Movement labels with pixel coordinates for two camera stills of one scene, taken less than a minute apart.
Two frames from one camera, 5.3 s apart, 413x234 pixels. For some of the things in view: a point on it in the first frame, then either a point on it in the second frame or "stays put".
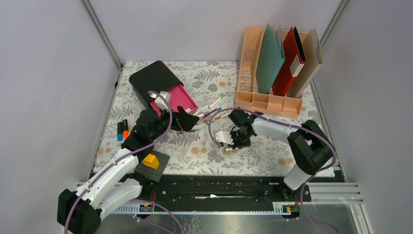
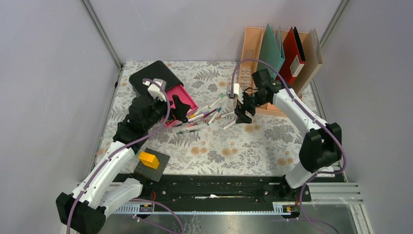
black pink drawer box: x=156 y=77 stays put
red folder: x=290 y=62 stays put
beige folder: x=313 y=56 stays put
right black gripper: x=237 y=145 -> x=240 y=112
